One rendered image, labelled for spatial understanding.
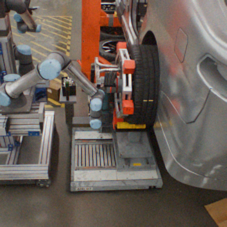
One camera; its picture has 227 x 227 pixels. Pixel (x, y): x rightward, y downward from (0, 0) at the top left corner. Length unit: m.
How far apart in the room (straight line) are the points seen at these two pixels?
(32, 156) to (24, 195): 0.35
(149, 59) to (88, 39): 0.69
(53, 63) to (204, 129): 0.90
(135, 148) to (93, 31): 1.14
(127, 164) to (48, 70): 1.24
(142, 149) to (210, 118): 1.38
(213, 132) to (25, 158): 1.71
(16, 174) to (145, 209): 1.14
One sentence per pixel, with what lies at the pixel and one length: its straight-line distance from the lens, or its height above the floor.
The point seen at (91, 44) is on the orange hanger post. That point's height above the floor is 1.03.
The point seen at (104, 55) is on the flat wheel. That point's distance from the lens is 3.53.
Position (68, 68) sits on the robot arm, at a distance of 1.74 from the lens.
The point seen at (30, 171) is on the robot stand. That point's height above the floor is 0.23.
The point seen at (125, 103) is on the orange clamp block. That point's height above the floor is 0.88.
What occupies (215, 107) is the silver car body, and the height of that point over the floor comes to 1.36.
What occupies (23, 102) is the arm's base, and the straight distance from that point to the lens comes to 2.03.
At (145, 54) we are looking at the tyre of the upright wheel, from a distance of 2.02.
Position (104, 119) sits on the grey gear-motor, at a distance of 2.65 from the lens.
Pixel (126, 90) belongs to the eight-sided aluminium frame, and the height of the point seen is 0.96.
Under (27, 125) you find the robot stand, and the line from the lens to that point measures 2.13.
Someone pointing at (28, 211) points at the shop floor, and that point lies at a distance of 2.40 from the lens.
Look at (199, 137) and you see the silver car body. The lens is 1.33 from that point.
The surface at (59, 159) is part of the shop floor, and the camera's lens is 2.72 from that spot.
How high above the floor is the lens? 2.00
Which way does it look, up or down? 38 degrees down
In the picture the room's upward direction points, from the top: 5 degrees clockwise
